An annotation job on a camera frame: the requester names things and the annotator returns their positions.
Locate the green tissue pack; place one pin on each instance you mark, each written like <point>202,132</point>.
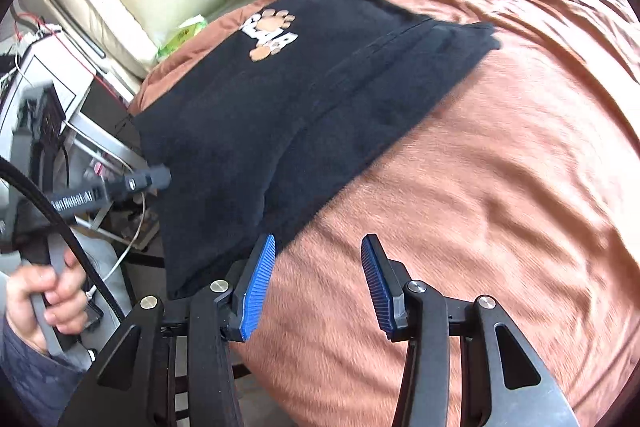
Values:
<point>182,38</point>

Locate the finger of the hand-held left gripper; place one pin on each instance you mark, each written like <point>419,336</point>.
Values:
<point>150,178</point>

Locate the black bear print t-shirt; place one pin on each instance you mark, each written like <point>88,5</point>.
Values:
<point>300,107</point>

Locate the person's left forearm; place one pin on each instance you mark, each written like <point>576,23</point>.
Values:
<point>35,382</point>

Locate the person's left hand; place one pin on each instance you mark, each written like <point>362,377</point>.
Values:
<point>25,297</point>

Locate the silver metal frame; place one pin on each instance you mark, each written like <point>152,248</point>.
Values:
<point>100,142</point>

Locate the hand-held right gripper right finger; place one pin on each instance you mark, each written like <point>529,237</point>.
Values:
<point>375,287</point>

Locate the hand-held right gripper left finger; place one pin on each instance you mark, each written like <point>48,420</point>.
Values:
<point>257,287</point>

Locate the white device box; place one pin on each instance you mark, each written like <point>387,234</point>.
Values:
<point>45,67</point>

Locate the brown fleece blanket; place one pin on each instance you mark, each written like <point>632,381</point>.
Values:
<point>475,207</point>

